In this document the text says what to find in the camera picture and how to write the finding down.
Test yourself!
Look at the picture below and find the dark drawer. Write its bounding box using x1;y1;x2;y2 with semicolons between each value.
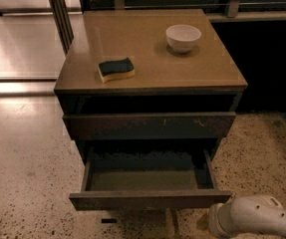
70;151;231;211
63;112;236;140

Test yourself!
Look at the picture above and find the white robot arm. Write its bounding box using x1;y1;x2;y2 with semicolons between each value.
208;195;286;239

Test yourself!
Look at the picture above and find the brown drawer cabinet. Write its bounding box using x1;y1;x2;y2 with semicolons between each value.
55;10;247;157

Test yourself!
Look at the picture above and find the dark top drawer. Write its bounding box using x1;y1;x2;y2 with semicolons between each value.
63;112;236;140

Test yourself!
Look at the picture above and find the yellow green sponge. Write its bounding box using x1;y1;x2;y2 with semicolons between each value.
98;58;136;83

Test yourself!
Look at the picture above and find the white ceramic bowl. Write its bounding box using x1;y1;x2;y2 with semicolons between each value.
165;25;201;54

